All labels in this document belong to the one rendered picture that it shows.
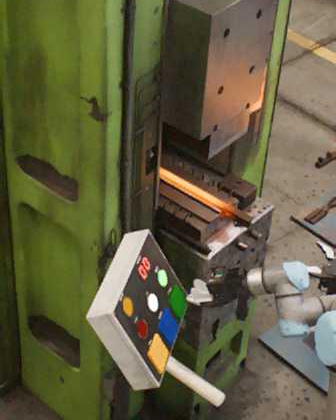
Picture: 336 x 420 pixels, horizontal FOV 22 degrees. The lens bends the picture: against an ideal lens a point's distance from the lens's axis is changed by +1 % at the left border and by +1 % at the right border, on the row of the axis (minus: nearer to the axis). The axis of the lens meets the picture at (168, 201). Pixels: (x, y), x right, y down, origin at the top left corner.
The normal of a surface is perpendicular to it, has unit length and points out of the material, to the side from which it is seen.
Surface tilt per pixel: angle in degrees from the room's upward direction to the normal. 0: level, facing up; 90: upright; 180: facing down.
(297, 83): 0
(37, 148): 89
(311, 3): 0
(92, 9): 89
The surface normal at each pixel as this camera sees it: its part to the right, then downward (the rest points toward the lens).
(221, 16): 0.77, 0.44
